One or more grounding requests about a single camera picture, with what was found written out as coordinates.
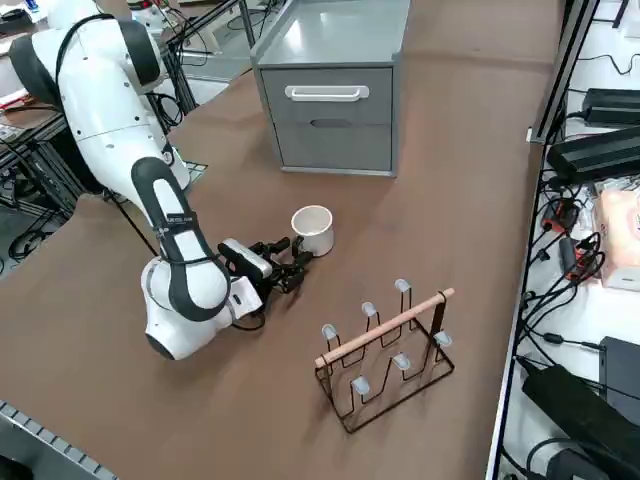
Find pink tissue box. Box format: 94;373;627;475
598;188;640;291

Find black box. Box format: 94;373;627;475
598;335;640;401

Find red black connector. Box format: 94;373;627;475
542;198;581;232
558;232;606;284

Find gray drawer with recessed grip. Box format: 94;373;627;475
273;121;393;171

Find gray metal cabinet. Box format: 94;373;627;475
249;0;414;179

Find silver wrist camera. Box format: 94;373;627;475
219;238;275;282

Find large black power brick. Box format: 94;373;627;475
522;363;640;474

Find aluminium post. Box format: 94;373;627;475
527;0;601;146

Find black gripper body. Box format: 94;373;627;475
257;272;289;304

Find flat red object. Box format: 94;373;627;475
0;89;32;109

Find black power adapter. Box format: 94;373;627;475
582;88;640;126

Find black wire cup rack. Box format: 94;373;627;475
314;278;456;435

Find gray drawer with white handle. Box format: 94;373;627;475
260;66;394;125

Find toothed aluminium profile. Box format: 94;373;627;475
0;399;121;480

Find long dark power brick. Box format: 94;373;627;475
545;127;640;184

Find white cup with dark handle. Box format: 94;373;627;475
291;205;335;258

